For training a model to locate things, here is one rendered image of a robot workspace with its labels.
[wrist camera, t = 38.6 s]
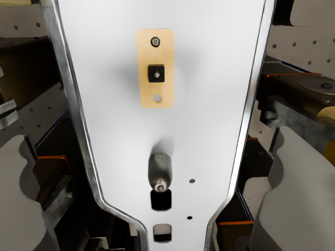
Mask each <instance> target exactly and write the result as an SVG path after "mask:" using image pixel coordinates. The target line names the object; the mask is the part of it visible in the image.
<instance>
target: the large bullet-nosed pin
mask: <svg viewBox="0 0 335 251"><path fill-rule="evenodd" d="M148 182H149V185H150V186H151V188H152V189H153V190H155V191H157V192H164V191H166V190H167V189H168V188H169V187H170V185H171V182H172V165H171V158H170V157H169V156H168V155H167V154H165V153H155V154H153V155H152V156H151V157H150V158H149V161H148Z"/></svg>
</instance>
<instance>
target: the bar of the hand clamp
mask: <svg viewBox="0 0 335 251"><path fill-rule="evenodd" d="M3 75H4V73H3V71H2V68H1V67H0V77H1V76H3ZM14 107H16V103H15V100H14V99H8V100H7V101H0V115H1V114H3V113H5V112H7V111H9V110H11V109H13V108H14Z"/></svg>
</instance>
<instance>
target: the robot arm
mask: <svg viewBox="0 0 335 251"><path fill-rule="evenodd" d="M269 152H270V153H272V156H273V158H274V161H273V164H272V166H271V169H270V172H269V175H268V181H269V183H270V185H271V188H272V189H271V190H269V191H267V192H266V193H265V194H264V197H263V199H262V202H261V205H260V208H259V210H258V213H257V216H256V219H255V222H254V225H253V229H252V233H251V237H250V241H249V246H248V247H249V251H335V167H334V166H333V165H332V164H331V163H330V162H329V161H328V160H327V159H326V158H325V157H324V156H322V155H321V154H320V153H319V152H318V151H317V150H315V149H314V148H313V147H312V146H311V145H309V144H308V143H307V142H306V141H305V140H303V139H302V138H301V137H300V136H299V135H297V134H296V133H295V132H294V131H293V130H291V129H290V128H289V127H287V126H276V128H275V131H274V134H273V138H272V142H271V145H270V149H269ZM37 161H38V157H37V154H36V151H35V147H34V144H33V141H32V139H31V136H30V135H29V134H25V135H16V136H14V137H13V138H12V139H11V140H9V141H8V142H7V143H6V144H5V145H4V146H2V147H1V148H0V251H60V247H59V244H58V240H57V237H56V233H55V231H54V229H53V227H52V225H51V224H50V222H49V220H48V218H47V216H46V214H45V212H44V210H43V208H42V206H41V204H40V203H38V202H36V201H35V200H36V197H37V195H38V193H39V191H40V186H39V184H38V181H37V180H36V178H35V176H34V174H33V172H32V170H33V168H34V166H35V162H37Z"/></svg>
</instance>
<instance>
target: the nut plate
mask: <svg viewBox="0 0 335 251"><path fill-rule="evenodd" d="M153 37H158V38H159V39H160V45H159V46H158V47H153V46H152V45H151V39H152V38H153ZM136 44H137V57H138V69H139V82H140V94H141V105H142V107H143V108H145V109H151V108H171V107H172V106H173V105H174V32H173V31H172V30H171V29H169V28H156V29H139V30H138V31H137V32H136ZM154 70H158V71H160V73H161V74H160V76H159V77H158V78H155V77H154V76H153V71H154ZM154 95H160V96H161V97H162V99H161V100H160V101H159V102H156V101H154V100H153V97H154Z"/></svg>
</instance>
